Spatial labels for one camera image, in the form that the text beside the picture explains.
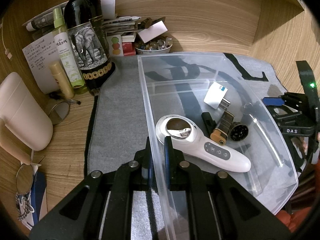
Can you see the black car key fob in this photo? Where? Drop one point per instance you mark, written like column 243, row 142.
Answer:
column 209, row 123

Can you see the dark wine bottle elephant label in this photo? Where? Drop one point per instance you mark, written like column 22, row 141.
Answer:
column 84, row 20

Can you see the black gold perfume tube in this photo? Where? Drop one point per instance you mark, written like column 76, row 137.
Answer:
column 221, row 132

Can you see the white handheld massager device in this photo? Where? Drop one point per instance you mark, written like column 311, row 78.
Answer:
column 187, row 137

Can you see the white bowl of trinkets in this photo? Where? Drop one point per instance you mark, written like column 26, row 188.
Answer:
column 160, row 45

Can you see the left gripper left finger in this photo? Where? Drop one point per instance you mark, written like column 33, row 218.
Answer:
column 100, row 206

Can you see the pink mug with handle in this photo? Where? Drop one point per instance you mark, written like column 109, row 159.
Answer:
column 13, row 93

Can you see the small white card box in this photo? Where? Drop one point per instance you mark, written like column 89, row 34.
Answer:
column 152, row 32

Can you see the clear plastic storage bin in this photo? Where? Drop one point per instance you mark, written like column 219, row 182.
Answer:
column 174, row 205

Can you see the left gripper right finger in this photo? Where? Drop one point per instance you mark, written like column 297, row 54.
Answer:
column 218, row 206

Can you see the white power adapter plug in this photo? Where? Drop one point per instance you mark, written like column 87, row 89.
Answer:
column 215, row 96

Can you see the white paper note sheet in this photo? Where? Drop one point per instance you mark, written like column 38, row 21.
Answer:
column 39, row 55

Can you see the yellow lip balm tube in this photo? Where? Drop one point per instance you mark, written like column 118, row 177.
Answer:
column 61, row 79

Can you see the round eyeglasses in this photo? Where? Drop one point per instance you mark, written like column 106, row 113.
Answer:
column 36, row 129

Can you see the green spray bottle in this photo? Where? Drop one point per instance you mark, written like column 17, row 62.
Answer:
column 65, row 50

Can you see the stack of books and papers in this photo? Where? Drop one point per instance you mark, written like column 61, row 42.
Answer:
column 121, row 34

